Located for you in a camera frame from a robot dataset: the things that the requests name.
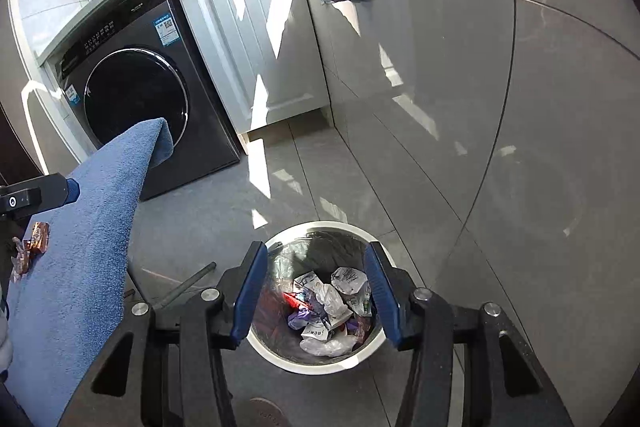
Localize purple plastic bag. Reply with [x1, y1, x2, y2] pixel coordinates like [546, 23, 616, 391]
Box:
[287, 306, 326, 333]

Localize grey metal table leg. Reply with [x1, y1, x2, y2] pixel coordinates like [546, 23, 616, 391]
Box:
[152, 261, 217, 308]

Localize dark clear wrapper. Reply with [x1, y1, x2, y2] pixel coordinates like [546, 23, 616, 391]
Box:
[11, 238, 32, 284]

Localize dark grey washing machine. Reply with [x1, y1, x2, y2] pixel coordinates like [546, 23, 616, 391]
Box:
[52, 0, 242, 202]

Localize white tissue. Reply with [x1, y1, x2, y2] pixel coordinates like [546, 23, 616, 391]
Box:
[317, 284, 353, 320]

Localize brown round object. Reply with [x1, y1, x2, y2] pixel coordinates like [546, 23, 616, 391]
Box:
[247, 397, 293, 427]

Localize blue terry towel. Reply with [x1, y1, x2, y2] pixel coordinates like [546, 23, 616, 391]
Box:
[7, 117, 175, 427]

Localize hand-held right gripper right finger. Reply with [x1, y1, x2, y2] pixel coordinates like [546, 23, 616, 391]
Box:
[364, 243, 576, 427]

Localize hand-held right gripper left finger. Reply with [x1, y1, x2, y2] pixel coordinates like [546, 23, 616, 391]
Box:
[57, 241, 268, 427]

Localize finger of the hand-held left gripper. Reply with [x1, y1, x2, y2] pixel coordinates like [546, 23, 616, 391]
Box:
[30, 174, 81, 210]

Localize white round trash bin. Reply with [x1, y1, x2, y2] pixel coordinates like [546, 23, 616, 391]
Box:
[245, 221, 396, 375]

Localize white green plastic bag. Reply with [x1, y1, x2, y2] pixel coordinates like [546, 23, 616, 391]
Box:
[331, 267, 373, 318]

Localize clear plastic wrapper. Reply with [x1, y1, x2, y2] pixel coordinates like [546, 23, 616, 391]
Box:
[300, 336, 361, 358]

